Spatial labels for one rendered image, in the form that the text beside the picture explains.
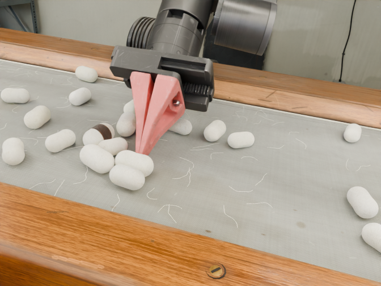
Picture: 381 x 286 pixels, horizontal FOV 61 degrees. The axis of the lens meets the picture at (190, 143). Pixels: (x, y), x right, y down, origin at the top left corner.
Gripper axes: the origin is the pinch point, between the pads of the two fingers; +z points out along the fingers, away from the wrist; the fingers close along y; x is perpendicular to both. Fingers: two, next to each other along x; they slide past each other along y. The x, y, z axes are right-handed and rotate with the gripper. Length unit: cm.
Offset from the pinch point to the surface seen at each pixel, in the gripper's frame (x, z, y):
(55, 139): -1.5, 1.2, -8.3
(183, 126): 4.4, -4.9, 2.3
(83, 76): 11.6, -12.6, -16.5
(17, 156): -3.4, 4.0, -9.9
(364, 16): 146, -155, 65
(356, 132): 9.0, -10.1, 22.2
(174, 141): 4.6, -3.0, 1.8
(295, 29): 155, -147, 25
